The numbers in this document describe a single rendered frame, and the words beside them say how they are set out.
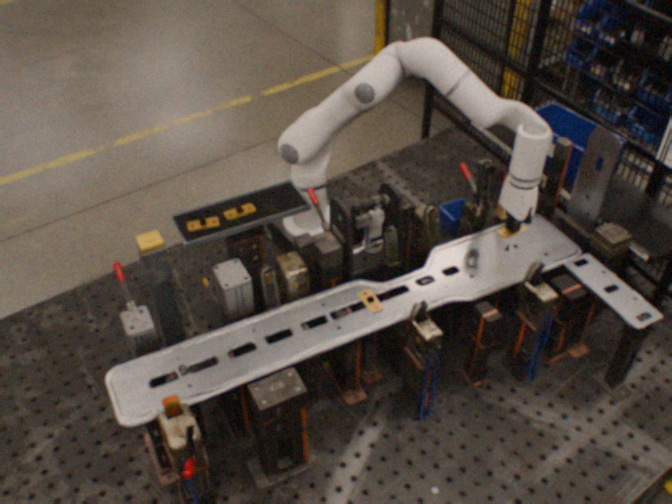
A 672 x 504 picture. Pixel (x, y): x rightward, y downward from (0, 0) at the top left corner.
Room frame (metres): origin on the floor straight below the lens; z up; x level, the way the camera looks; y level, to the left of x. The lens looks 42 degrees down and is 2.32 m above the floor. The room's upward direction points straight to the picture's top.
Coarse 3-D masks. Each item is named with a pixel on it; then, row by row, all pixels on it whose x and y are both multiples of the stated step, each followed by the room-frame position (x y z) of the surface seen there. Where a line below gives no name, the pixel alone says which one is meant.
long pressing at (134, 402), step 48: (480, 240) 1.54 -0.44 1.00; (528, 240) 1.54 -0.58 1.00; (336, 288) 1.33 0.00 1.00; (384, 288) 1.33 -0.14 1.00; (432, 288) 1.33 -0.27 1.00; (480, 288) 1.33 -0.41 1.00; (240, 336) 1.16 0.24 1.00; (336, 336) 1.16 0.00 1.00; (144, 384) 1.01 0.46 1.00; (192, 384) 1.01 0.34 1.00; (240, 384) 1.01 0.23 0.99
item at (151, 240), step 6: (144, 234) 1.38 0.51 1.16; (150, 234) 1.38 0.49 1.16; (156, 234) 1.38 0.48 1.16; (138, 240) 1.35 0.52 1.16; (144, 240) 1.35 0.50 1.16; (150, 240) 1.35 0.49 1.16; (156, 240) 1.35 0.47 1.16; (162, 240) 1.36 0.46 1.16; (144, 246) 1.33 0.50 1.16; (150, 246) 1.33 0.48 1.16; (156, 246) 1.34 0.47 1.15
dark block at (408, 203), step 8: (408, 200) 1.58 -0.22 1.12; (408, 208) 1.55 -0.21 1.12; (408, 216) 1.55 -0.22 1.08; (408, 224) 1.56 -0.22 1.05; (408, 232) 1.56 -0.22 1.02; (408, 240) 1.56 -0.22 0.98; (408, 248) 1.56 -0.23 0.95; (408, 256) 1.56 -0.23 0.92; (400, 264) 1.55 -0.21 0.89; (400, 272) 1.55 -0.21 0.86; (400, 288) 1.55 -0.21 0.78
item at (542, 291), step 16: (528, 288) 1.30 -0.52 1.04; (544, 288) 1.29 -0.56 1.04; (528, 304) 1.28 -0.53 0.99; (544, 304) 1.24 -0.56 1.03; (528, 320) 1.27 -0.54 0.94; (544, 320) 1.25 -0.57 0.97; (512, 336) 1.31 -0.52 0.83; (528, 336) 1.27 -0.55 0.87; (544, 336) 1.25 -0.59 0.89; (512, 352) 1.29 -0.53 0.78; (528, 352) 1.26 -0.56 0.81; (512, 368) 1.28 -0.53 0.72; (528, 368) 1.26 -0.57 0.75
